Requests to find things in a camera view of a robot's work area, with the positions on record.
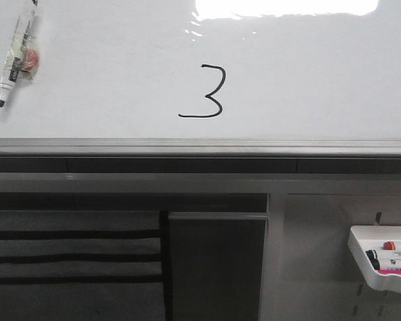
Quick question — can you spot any white black-tip whiteboard marker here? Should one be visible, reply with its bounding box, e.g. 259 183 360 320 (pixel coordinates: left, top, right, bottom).
0 1 38 108

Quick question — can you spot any dark grey metal panel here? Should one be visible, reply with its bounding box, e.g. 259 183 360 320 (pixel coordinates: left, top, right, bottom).
170 213 267 320

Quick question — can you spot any grey pegboard panel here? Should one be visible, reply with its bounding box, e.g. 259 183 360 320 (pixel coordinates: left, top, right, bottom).
259 194 401 320

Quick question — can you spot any grey fabric organizer with black stripes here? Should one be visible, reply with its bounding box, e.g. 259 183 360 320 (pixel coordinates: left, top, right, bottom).
0 210 172 320

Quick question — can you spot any black-capped marker in tray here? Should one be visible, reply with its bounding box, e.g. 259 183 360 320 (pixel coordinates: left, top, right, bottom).
365 249 401 260

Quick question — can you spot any red-capped marker in tray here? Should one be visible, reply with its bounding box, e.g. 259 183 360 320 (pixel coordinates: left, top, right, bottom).
383 241 401 251

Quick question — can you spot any white plastic marker tray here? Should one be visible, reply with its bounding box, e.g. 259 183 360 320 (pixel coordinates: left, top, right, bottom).
348 225 401 294

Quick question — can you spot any pink eraser in tray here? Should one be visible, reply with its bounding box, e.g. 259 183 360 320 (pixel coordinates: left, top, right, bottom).
378 270 401 276

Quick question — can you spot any white whiteboard with metal frame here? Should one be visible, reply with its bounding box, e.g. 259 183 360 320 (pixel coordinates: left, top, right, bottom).
0 1 401 155

